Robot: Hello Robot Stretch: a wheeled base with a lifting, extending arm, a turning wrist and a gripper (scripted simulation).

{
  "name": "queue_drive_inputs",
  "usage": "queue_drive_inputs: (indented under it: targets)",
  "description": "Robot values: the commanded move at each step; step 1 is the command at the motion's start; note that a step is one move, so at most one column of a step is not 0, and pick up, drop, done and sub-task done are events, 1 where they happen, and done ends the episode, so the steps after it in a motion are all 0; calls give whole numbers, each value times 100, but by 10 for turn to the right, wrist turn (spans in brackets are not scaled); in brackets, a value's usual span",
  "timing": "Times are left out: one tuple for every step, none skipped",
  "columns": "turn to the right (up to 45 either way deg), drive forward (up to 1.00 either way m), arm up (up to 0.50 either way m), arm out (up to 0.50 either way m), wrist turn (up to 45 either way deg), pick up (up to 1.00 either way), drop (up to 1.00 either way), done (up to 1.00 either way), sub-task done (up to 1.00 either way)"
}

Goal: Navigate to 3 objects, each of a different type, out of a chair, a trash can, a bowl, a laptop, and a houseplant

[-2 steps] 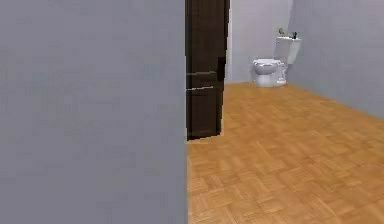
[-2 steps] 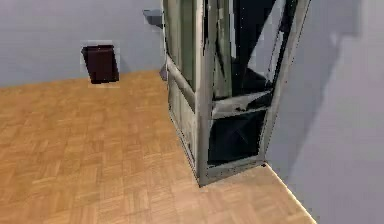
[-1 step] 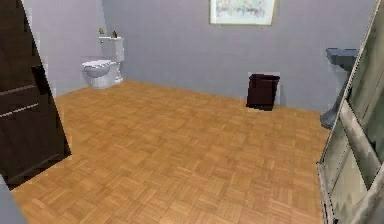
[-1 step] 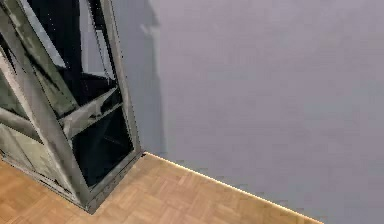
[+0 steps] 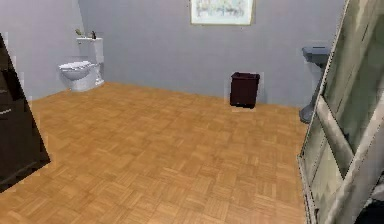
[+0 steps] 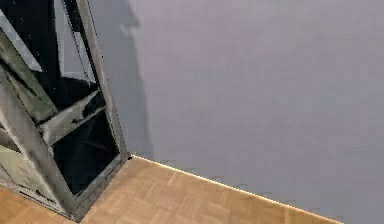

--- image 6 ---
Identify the grey metal shelf unit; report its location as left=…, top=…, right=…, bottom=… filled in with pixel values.
left=0, top=0, right=132, bottom=223

